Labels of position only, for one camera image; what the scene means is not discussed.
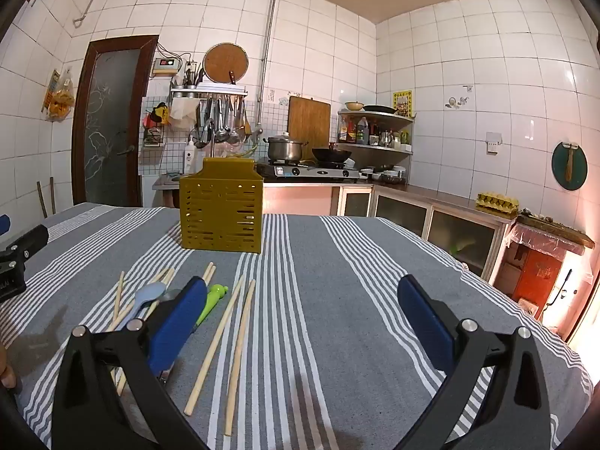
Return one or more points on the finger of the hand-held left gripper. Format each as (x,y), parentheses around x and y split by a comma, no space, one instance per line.
(28,241)
(3,225)

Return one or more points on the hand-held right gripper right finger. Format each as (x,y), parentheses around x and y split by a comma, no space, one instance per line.
(424,314)

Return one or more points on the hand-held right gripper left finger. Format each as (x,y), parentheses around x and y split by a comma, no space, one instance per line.
(180,318)

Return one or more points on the green plastic utensil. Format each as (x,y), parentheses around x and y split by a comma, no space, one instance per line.
(213,300)

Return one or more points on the light blue plastic spoon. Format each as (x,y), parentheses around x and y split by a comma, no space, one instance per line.
(149,295)

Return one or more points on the yellow slotted utensil holder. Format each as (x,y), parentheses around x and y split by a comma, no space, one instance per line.
(220,211)

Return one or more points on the person's left hand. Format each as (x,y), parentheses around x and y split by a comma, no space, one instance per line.
(6,370)

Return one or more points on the kitchen counter cabinet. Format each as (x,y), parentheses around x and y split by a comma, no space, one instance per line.
(450,229)

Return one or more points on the grey white striped tablecloth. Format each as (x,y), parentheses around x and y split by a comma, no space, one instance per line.
(328,318)

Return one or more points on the red cabinet with plastic cover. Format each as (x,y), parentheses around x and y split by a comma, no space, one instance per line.
(534,272)

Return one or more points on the yellow egg carton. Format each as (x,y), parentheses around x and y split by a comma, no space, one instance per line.
(497,201)

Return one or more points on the yellow hanging bag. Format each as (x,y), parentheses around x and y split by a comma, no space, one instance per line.
(60,101)

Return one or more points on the bowls on counter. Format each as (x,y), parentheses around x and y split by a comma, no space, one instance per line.
(386,176)

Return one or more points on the brown frosted glass door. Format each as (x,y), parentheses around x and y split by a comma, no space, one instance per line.
(110,122)

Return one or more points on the white dish soap bottle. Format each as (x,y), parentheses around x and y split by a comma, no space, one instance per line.
(190,159)

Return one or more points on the metal corner shelf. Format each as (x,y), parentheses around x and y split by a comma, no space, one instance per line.
(375,147)

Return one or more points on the yellow red hanging item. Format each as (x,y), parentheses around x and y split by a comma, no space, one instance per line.
(158,115)

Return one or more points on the steel gas stove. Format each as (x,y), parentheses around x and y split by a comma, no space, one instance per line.
(309,172)

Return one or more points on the black wok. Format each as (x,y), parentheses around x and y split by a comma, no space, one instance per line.
(330,153)

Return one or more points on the dark sauce bottle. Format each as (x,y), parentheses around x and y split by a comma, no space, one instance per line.
(362,132)

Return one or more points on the orange sauce bottle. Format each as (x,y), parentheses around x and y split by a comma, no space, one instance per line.
(342,133)

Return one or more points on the steel cooking pot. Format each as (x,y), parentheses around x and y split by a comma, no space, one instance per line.
(283,149)

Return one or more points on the white plastic bag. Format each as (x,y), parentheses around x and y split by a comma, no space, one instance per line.
(183,113)

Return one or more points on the row of hanging metal ladles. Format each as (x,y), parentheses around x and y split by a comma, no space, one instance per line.
(225,122)

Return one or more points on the green round board with brush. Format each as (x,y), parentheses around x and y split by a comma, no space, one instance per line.
(569,166)

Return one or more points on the black frying pan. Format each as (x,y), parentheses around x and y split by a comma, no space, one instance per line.
(379,108)

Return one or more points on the beige bowl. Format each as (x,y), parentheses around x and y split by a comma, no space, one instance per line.
(354,106)

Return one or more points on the rectangular wooden cutting board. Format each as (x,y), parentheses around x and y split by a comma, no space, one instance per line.
(308,122)

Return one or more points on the metal cutlery cup with knives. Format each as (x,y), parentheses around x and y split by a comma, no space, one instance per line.
(192,77)

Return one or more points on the round wooden cutting board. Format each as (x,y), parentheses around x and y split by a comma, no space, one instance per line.
(225,63)

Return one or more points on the wooden sticks against wall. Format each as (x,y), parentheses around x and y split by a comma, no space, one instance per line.
(47,197)

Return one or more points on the white wall socket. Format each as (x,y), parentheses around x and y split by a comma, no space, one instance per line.
(493,142)

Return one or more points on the yellow wall poster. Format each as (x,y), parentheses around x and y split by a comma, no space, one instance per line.
(402,103)

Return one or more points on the wall hooks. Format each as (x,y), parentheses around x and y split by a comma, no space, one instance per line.
(457,101)

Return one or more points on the white wall switch box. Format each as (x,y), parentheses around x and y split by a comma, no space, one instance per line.
(165,66)

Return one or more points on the metal wall utensil rack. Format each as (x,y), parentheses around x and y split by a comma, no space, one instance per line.
(208,90)

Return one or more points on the metal wall pipe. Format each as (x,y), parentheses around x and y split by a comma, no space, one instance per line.
(266,56)

